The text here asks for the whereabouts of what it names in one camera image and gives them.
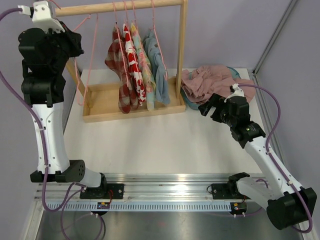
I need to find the wooden clothes rack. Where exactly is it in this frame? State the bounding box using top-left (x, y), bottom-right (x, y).
top-left (55, 0), bottom-right (188, 123)

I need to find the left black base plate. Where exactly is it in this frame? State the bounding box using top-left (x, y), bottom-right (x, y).
top-left (80, 183), bottom-right (125, 200)

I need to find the pastel floral skirt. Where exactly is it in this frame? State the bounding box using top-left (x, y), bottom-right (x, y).
top-left (129, 22), bottom-right (158, 112)

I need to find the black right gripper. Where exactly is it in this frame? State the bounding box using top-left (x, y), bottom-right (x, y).
top-left (198, 93), bottom-right (236, 128)

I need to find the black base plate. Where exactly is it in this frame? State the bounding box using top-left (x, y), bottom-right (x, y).
top-left (211, 183), bottom-right (248, 200)
top-left (80, 183), bottom-right (125, 200)

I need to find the red plaid wool skirt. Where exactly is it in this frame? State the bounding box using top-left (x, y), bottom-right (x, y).
top-left (104, 27), bottom-right (138, 114)

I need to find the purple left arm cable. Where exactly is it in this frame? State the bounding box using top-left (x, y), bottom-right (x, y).
top-left (0, 7), bottom-right (105, 240)

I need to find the blue denim skirt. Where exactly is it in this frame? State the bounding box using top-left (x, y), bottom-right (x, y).
top-left (142, 29), bottom-right (171, 105)

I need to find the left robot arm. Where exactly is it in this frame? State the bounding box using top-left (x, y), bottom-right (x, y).
top-left (18, 21), bottom-right (109, 199)

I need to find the aluminium mounting rail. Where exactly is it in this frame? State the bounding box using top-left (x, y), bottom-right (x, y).
top-left (33, 174), bottom-right (271, 202)

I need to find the pink ruffled skirt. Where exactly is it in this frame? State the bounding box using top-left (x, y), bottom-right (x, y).
top-left (181, 65), bottom-right (254, 105)

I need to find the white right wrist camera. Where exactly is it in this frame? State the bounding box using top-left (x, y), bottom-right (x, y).
top-left (224, 83), bottom-right (245, 103)

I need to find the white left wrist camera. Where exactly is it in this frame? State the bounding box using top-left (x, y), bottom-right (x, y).
top-left (17, 0), bottom-right (66, 34)

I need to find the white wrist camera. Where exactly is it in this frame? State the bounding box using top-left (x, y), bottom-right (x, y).
top-left (224, 83), bottom-right (245, 103)
top-left (17, 0), bottom-right (66, 34)

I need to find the teal plastic basin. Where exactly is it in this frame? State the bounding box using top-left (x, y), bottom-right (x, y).
top-left (180, 66), bottom-right (240, 111)

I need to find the slotted cable duct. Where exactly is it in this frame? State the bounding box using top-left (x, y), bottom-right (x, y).
top-left (44, 201), bottom-right (232, 213)

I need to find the red heart print skirt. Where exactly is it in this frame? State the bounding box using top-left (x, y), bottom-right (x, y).
top-left (122, 23), bottom-right (147, 107)

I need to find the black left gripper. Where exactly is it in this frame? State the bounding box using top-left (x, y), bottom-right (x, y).
top-left (44, 21), bottom-right (85, 72)

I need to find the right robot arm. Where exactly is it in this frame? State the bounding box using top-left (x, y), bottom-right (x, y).
top-left (198, 93), bottom-right (317, 230)

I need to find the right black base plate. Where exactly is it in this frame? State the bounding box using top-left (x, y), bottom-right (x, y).
top-left (211, 183), bottom-right (248, 200)

